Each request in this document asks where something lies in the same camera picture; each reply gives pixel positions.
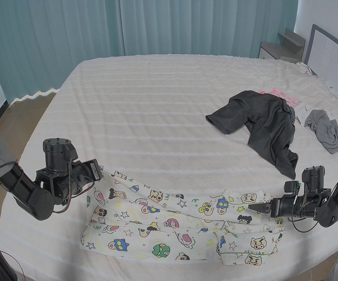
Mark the bed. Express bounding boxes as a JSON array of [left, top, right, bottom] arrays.
[[0, 24, 338, 278]]

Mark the grey garment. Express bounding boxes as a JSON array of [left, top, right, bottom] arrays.
[[304, 109, 338, 155]]

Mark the blue-green curtain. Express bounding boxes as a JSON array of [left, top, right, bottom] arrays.
[[119, 0, 300, 60], [0, 0, 126, 102]]

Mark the white printed pyjama top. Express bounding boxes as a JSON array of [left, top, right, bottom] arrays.
[[80, 169, 288, 266]]

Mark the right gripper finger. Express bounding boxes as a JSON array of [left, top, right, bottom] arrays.
[[246, 203, 272, 215]]

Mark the white garment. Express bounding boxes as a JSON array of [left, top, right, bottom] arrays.
[[295, 103, 313, 128]]

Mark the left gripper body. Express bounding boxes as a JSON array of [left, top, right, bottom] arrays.
[[75, 158, 103, 192]]

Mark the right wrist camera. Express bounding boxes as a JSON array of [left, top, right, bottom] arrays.
[[284, 180, 301, 196]]

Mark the grey bedside table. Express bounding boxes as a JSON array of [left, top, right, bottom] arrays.
[[260, 28, 306, 64]]

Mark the pink garment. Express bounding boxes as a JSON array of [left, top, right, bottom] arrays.
[[260, 87, 302, 108]]

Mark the black garment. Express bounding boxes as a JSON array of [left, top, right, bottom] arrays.
[[205, 90, 299, 181]]

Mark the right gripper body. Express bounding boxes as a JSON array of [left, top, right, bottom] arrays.
[[270, 196, 298, 218]]

